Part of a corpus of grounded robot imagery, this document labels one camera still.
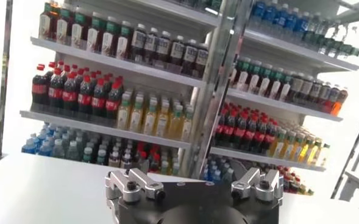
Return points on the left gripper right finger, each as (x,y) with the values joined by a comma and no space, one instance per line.
(258,185)

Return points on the grey metal frame cart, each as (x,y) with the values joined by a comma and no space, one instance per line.
(357,179)

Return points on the yellow juice bottle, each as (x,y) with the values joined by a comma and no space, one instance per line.
(175,124)
(149,120)
(123,115)
(314,153)
(162,123)
(136,118)
(289,149)
(279,147)
(186,128)
(297,150)
(305,152)

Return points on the blue water bottle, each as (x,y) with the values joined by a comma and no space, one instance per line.
(45,149)
(30,147)

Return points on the dark bottle black-white label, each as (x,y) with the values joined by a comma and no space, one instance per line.
(332,97)
(151,45)
(201,58)
(177,51)
(190,56)
(324,94)
(138,42)
(164,48)

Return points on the green cap dark tea bottle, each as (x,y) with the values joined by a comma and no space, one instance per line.
(122,45)
(107,42)
(264,86)
(275,88)
(234,77)
(253,83)
(286,91)
(77,33)
(61,30)
(92,39)
(243,80)

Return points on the dark slanted pole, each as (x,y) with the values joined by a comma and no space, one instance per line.
(353,149)
(4,76)

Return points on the grey metal shelving unit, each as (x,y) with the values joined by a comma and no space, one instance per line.
(112,63)
(289,107)

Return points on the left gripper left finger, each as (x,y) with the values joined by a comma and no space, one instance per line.
(130,185)

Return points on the red drink bottle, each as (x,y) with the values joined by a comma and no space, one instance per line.
(339,105)

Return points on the dark bottle beige label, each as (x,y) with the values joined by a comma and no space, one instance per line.
(296,88)
(306,89)
(315,92)

